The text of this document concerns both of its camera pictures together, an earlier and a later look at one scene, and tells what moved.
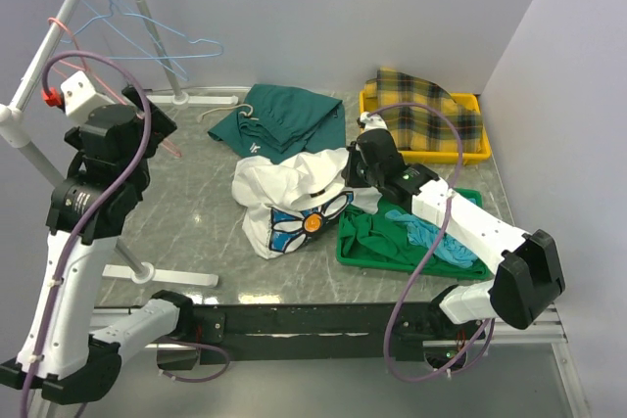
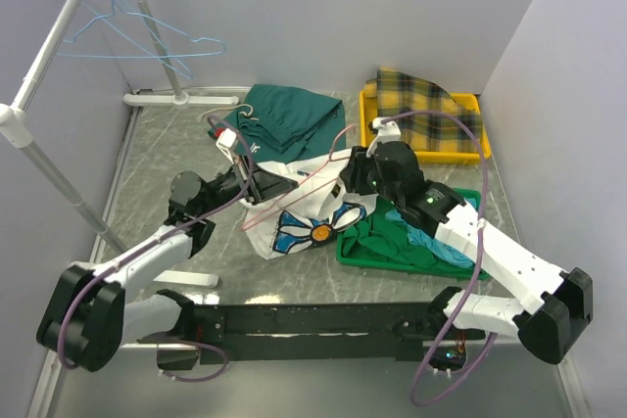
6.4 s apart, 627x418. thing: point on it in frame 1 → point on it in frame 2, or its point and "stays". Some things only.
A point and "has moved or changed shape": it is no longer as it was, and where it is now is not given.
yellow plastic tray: x=437 y=158 stays
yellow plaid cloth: x=416 y=128 stays
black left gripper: x=163 y=127 → x=266 y=186
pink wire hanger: x=58 y=67 → x=305 y=178
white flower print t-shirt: x=289 y=200 has moved or changed shape
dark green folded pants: x=277 y=122 stays
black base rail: x=313 y=333 stays
